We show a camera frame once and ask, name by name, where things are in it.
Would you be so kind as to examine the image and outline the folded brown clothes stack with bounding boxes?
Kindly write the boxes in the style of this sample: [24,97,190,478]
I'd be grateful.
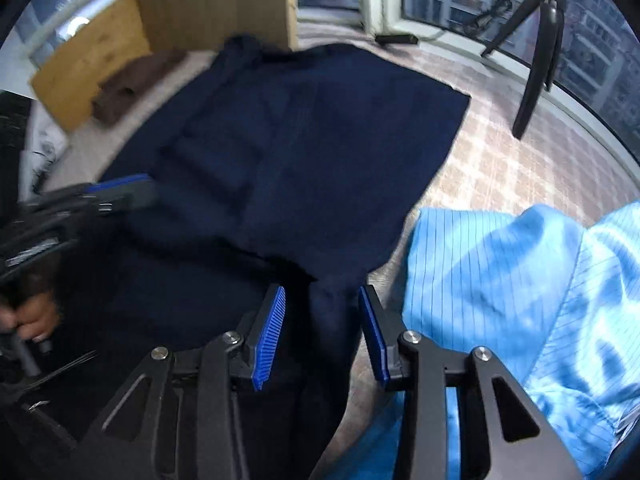
[91,50,186,126]

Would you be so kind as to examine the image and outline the light blue striped garment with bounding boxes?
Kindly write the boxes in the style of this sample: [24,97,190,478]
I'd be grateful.
[319,202,640,480]

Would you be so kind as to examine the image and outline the black power adapter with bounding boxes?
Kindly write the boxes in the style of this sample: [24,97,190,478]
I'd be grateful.
[374,34,420,48]

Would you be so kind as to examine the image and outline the light wooden cabinet panel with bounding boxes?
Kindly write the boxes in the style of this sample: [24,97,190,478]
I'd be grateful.
[137,0,297,51]

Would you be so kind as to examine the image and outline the navy blue garment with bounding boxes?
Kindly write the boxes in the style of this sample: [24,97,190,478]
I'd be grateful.
[50,37,470,479]

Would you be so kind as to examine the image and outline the person's left hand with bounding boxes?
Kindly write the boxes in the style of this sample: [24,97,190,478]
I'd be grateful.
[1,292,61,342]

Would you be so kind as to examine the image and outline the black tripod stand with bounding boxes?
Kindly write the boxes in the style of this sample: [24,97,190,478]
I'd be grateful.
[480,0,567,140]

